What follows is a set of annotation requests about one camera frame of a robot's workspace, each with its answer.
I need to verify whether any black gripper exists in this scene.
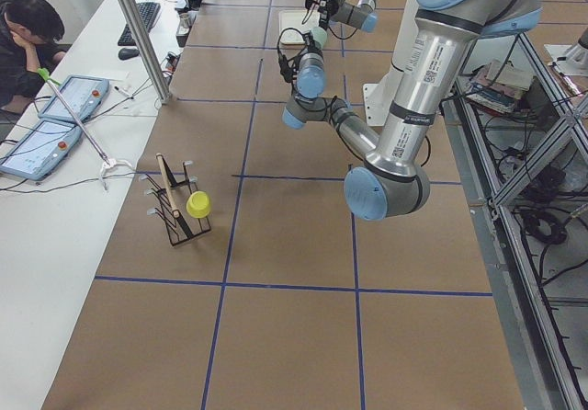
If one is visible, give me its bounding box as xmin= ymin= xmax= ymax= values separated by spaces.
xmin=319 ymin=0 xmax=343 ymax=28
xmin=302 ymin=31 xmax=322 ymax=56

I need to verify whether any pale green plastic cup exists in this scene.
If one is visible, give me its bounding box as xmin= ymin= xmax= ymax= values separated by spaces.
xmin=309 ymin=27 xmax=328 ymax=50

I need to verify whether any cream bear print tray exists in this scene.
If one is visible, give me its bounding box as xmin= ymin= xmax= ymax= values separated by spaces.
xmin=278 ymin=9 xmax=320 ymax=46

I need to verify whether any metal cup on desk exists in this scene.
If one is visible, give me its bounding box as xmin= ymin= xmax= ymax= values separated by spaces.
xmin=176 ymin=13 xmax=191 ymax=37

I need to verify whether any yellow plastic cup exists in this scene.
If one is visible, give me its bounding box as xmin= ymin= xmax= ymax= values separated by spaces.
xmin=186 ymin=190 xmax=211 ymax=219

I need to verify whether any black keyboard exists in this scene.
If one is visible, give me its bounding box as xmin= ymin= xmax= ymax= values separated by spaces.
xmin=117 ymin=1 xmax=163 ymax=47

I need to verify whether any stack of books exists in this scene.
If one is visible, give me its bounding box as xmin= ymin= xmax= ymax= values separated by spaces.
xmin=465 ymin=60 xmax=536 ymax=114

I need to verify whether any black computer mouse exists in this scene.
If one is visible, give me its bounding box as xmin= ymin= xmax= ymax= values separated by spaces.
xmin=118 ymin=47 xmax=140 ymax=61

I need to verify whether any upper teach pendant tablet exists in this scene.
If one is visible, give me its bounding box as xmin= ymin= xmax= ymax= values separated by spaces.
xmin=39 ymin=75 xmax=110 ymax=123

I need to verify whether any teach pendant tablet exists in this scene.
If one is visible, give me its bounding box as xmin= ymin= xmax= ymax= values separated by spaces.
xmin=39 ymin=75 xmax=110 ymax=123
xmin=1 ymin=120 xmax=82 ymax=181

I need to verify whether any reacher grabber stick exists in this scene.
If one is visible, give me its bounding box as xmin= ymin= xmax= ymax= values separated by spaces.
xmin=37 ymin=68 xmax=135 ymax=190

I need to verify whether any lower teach pendant tablet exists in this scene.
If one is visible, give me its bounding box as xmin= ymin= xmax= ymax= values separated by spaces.
xmin=1 ymin=120 xmax=82 ymax=181

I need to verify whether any seated person in black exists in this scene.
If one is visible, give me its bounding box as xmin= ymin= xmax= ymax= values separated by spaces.
xmin=1 ymin=0 xmax=66 ymax=115

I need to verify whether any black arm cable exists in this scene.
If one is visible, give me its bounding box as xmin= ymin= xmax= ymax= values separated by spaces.
xmin=276 ymin=27 xmax=313 ymax=85

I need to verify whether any aluminium frame post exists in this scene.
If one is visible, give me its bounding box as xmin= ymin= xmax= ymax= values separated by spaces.
xmin=118 ymin=0 xmax=171 ymax=105

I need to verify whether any black wire cup rack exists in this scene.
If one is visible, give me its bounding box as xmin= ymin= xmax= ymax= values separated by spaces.
xmin=140 ymin=153 xmax=212 ymax=247

